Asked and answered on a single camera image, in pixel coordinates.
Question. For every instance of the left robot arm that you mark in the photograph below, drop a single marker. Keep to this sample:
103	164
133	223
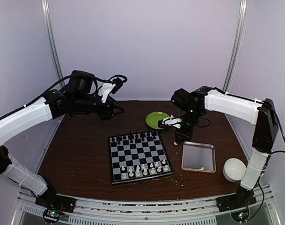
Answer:
82	95

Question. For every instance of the front aluminium rail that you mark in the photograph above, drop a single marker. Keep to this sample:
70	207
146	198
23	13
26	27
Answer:
197	211

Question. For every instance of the metal wooden tray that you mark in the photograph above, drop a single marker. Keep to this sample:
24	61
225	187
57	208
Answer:
198	157

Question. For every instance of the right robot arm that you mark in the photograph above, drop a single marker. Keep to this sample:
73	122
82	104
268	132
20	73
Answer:
261	114

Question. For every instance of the right aluminium frame post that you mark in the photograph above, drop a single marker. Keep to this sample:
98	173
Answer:
242	15

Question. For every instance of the green plate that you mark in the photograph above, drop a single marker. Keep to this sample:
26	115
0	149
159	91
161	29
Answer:
153	118

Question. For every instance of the white bowl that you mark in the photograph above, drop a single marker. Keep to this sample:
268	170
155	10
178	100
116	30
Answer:
234	170

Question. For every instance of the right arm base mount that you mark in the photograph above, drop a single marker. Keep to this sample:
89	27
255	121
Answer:
236	206

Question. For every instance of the aluminium frame post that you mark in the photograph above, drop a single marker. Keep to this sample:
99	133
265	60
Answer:
242	15
50	33

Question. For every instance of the black white chessboard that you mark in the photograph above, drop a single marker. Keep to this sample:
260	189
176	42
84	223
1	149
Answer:
132	149

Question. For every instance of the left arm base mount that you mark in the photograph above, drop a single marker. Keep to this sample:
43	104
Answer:
55	210

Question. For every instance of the left aluminium frame post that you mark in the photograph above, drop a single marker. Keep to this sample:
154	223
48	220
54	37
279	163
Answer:
50	33

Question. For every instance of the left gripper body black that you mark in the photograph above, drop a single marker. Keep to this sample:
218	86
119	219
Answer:
104	114

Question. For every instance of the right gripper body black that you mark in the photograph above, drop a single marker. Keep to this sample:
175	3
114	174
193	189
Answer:
188	132

